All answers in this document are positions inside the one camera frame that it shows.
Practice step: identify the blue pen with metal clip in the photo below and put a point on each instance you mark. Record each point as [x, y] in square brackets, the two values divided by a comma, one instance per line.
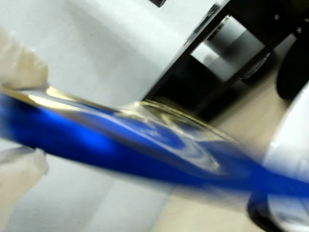
[96, 135]

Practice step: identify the white box with ports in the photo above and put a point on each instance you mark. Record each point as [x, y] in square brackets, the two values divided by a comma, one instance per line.
[96, 48]

